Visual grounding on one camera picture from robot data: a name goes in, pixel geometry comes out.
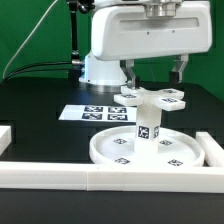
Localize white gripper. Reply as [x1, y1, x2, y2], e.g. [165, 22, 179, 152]
[91, 1, 212, 89]

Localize white cross-shaped table base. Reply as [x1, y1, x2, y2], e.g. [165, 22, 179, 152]
[114, 86, 185, 111]

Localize white round table top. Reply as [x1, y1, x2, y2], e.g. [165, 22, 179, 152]
[89, 126, 205, 168]

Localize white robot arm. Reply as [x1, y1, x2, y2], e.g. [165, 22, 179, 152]
[79, 0, 212, 87]

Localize white marker sheet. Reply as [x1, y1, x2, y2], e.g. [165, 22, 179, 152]
[59, 105, 137, 122]

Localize white right fence bar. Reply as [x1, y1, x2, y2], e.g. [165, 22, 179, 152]
[196, 132, 224, 167]

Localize white fence bar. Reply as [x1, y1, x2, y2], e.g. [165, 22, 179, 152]
[0, 162, 224, 193]
[196, 132, 224, 167]

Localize white front fence bar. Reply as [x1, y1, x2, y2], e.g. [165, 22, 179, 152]
[0, 162, 224, 193]

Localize white left fence block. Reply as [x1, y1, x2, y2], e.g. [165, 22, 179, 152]
[0, 126, 12, 155]

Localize grey cable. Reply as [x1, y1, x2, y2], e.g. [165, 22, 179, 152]
[1, 0, 58, 80]

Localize black cable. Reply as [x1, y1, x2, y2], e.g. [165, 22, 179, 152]
[0, 60, 81, 84]

